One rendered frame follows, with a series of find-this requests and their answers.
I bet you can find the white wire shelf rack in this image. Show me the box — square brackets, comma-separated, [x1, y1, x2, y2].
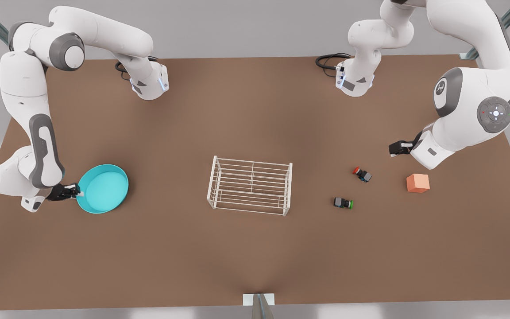
[207, 156, 293, 217]

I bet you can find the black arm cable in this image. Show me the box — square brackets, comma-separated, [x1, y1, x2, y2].
[316, 53, 353, 77]
[115, 56, 159, 81]

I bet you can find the orange cube block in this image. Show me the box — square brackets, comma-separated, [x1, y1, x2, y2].
[406, 174, 430, 194]

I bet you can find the teal round plate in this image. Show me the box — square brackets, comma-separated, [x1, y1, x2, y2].
[76, 164, 129, 214]

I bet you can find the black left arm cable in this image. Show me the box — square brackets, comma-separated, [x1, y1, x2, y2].
[316, 53, 353, 77]

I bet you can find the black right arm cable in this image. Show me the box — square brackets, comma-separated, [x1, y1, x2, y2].
[115, 56, 159, 81]

